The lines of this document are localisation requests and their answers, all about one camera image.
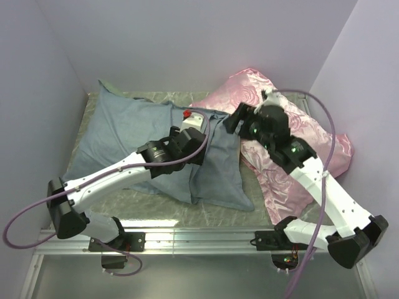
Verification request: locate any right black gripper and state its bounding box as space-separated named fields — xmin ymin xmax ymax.
xmin=221 ymin=102 xmax=274 ymax=151

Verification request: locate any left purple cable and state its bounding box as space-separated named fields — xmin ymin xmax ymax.
xmin=2 ymin=113 xmax=213 ymax=250

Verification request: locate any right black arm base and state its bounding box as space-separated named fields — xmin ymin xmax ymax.
xmin=249 ymin=230 xmax=300 ymax=273

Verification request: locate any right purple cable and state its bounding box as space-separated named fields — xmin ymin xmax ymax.
xmin=274 ymin=89 xmax=337 ymax=299

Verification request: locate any green beige patchwork pillowcase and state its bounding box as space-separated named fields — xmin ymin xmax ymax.
xmin=63 ymin=82 xmax=254 ymax=211

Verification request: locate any aluminium front rail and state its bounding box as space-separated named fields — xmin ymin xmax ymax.
xmin=33 ymin=227 xmax=273 ymax=255

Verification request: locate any pink rose satin pillow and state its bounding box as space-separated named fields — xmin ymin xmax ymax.
xmin=192 ymin=69 xmax=354 ymax=224

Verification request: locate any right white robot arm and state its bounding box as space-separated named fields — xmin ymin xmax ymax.
xmin=224 ymin=103 xmax=388 ymax=269

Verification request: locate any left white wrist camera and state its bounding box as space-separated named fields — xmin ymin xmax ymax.
xmin=180 ymin=109 xmax=209 ymax=135

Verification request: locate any purple cable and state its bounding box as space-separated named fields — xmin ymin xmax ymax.
xmin=2 ymin=113 xmax=213 ymax=250
xmin=274 ymin=89 xmax=337 ymax=299

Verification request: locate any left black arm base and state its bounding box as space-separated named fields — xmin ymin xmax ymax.
xmin=88 ymin=232 xmax=147 ymax=272

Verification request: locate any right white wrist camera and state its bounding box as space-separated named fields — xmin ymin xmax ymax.
xmin=254 ymin=88 xmax=281 ymax=114

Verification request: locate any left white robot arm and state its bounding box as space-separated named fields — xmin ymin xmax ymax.
xmin=47 ymin=126 xmax=208 ymax=250

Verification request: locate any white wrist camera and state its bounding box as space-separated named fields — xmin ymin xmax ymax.
xmin=180 ymin=109 xmax=209 ymax=135
xmin=254 ymin=88 xmax=281 ymax=114

